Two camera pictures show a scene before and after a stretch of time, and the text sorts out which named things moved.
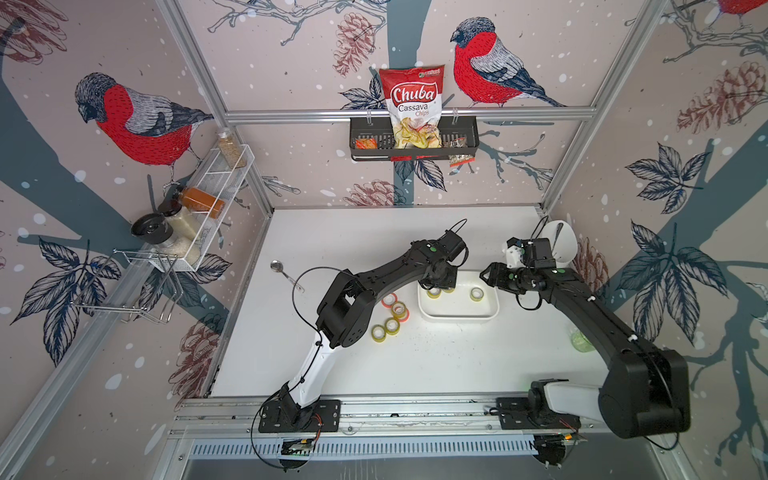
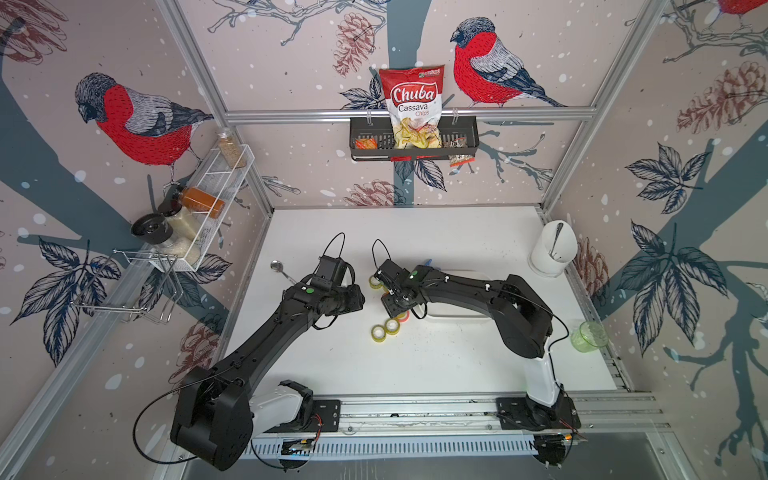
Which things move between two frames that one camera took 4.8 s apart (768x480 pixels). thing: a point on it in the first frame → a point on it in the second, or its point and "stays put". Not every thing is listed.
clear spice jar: [231, 148] stays put
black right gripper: [495, 274] → [392, 313]
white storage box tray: [472, 300] stays put
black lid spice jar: [155, 229] stays put
